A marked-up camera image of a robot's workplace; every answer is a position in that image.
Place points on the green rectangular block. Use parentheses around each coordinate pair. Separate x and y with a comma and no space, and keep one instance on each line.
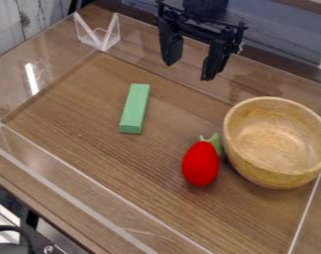
(133,109)

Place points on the black table leg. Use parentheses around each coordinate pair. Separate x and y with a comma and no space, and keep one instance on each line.
(32,219)

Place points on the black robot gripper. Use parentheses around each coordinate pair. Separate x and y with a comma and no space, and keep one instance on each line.
(197,21)

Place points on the clear acrylic table barrier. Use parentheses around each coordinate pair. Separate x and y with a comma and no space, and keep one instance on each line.
(108,186)

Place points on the red plush strawberry toy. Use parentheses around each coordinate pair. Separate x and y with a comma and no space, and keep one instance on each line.
(200,162)

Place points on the light wooden bowl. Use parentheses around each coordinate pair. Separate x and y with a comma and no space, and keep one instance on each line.
(271,137)

